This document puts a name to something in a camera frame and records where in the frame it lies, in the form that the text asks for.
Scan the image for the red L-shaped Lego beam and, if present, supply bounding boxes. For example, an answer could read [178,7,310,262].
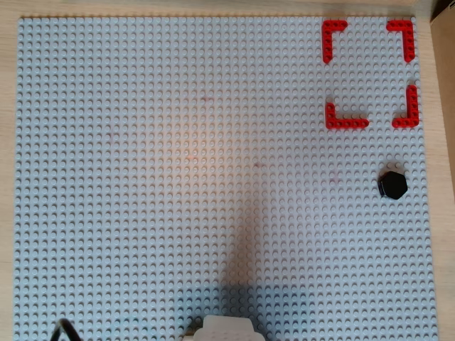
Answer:
[391,85,420,129]
[321,19,349,65]
[385,19,417,64]
[325,102,370,131]

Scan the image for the black hexagonal Lego piece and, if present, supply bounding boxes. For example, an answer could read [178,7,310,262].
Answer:
[377,170,408,200]

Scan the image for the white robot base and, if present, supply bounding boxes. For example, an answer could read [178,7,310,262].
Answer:
[183,315,266,341]

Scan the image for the grey Lego baseplate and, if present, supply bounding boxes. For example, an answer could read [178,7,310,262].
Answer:
[13,15,441,341]

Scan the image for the thick black cable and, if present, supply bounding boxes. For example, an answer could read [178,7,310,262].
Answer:
[49,318,85,341]

